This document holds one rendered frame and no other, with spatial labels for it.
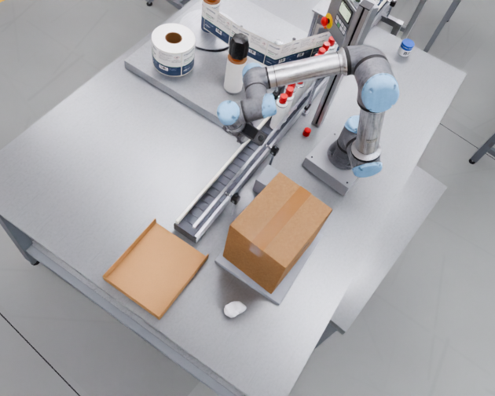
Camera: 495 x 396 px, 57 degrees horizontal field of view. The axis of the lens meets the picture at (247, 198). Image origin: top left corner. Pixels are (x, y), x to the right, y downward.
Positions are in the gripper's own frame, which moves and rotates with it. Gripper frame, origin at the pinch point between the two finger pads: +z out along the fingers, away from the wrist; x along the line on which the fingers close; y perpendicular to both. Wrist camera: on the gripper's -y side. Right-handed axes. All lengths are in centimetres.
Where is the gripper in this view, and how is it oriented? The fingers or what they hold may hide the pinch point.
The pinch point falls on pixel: (248, 137)
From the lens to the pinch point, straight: 183.1
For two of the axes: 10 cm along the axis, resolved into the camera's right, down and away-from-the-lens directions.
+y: -8.3, -5.3, 1.8
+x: -5.4, 8.4, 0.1
